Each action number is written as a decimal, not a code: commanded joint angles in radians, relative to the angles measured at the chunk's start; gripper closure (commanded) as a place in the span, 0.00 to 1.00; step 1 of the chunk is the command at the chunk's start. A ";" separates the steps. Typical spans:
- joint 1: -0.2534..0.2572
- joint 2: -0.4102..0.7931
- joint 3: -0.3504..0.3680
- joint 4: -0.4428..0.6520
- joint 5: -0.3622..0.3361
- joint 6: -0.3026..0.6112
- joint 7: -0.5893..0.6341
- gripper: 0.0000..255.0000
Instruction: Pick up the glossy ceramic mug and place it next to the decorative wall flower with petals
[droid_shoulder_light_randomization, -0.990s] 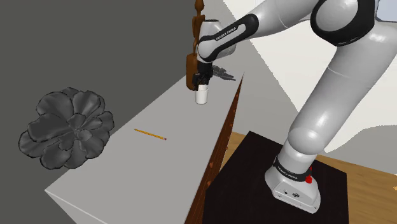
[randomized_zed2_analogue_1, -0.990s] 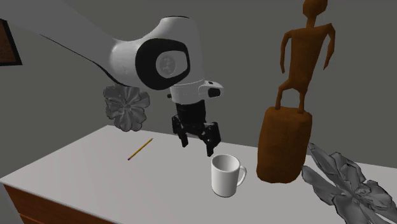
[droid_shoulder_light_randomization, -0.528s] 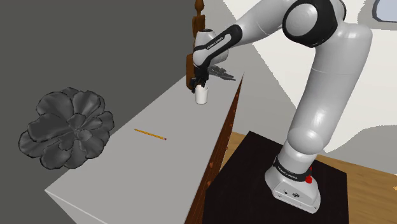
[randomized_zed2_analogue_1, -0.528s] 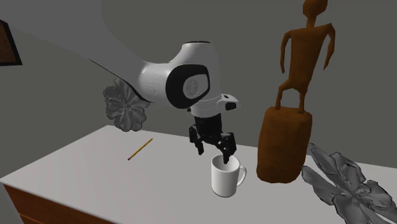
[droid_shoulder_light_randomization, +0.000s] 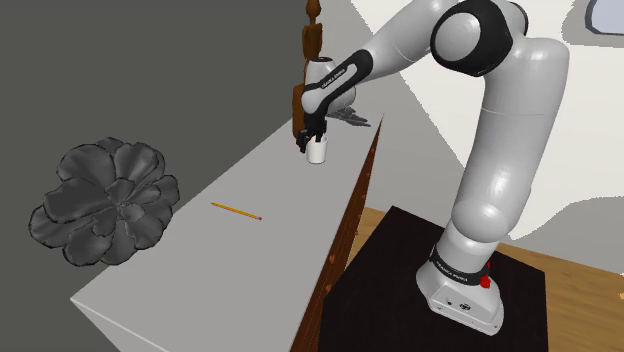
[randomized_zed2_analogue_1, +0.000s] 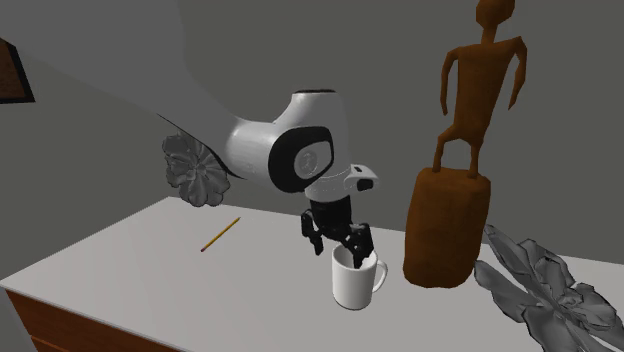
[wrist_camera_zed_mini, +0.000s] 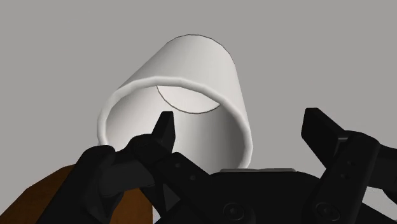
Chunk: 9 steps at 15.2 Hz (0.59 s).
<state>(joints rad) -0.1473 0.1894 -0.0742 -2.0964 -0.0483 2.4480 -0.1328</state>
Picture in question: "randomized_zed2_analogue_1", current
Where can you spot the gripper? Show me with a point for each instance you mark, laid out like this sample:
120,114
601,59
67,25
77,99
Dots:
332,214

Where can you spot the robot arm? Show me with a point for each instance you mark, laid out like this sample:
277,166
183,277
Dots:
253,146

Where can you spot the white mug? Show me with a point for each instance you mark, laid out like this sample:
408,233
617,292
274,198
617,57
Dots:
352,285

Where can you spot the brown human figure statue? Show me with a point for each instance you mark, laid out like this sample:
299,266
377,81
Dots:
446,229

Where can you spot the yellow pencil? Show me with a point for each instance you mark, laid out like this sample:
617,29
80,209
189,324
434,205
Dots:
220,234

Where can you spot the grey round rosette plant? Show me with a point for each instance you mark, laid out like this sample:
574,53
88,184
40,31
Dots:
195,173

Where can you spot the grey long-leaved plant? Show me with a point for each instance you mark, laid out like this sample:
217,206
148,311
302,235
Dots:
546,292

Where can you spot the dark framed wall picture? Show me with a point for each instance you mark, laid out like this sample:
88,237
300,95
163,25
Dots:
10,78

